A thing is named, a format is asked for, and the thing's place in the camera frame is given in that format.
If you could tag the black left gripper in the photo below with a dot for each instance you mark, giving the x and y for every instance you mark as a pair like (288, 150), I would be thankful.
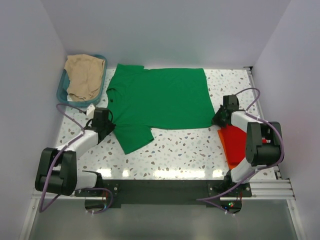
(111, 128)

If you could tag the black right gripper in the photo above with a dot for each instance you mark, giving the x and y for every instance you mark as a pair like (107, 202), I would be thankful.
(215, 119)

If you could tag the green t shirt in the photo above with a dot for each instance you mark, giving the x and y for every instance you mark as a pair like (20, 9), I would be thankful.
(166, 98)

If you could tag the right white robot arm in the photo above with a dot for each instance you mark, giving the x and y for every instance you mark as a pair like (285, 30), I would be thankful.
(250, 144)

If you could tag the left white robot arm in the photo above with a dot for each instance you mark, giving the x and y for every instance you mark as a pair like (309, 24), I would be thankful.
(57, 170)

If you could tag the folded orange t shirt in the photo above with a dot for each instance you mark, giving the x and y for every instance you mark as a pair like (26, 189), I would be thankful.
(230, 144)

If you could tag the folded red t shirt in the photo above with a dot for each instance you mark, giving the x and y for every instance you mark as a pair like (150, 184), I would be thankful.
(241, 136)

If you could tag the teal plastic basket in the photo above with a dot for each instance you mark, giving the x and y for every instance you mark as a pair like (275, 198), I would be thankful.
(63, 97)

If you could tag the beige t shirt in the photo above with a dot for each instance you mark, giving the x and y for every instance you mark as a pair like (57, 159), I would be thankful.
(85, 73)

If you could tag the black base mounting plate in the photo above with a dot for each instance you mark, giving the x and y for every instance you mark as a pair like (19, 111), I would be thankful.
(150, 192)

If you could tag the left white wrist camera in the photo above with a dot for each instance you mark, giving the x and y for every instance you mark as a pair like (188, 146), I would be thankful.
(90, 111)

